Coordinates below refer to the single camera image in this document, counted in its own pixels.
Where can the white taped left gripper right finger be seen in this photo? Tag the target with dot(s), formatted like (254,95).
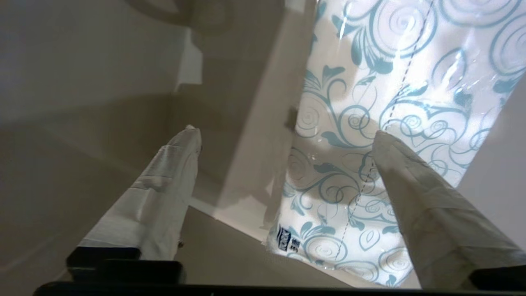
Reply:
(435,230)

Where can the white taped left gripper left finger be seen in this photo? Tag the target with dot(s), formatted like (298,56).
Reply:
(160,197)

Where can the beige cabinet drawer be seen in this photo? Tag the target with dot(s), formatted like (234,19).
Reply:
(82,82)

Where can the blue floral tissue pack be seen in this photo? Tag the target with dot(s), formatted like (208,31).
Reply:
(390,82)

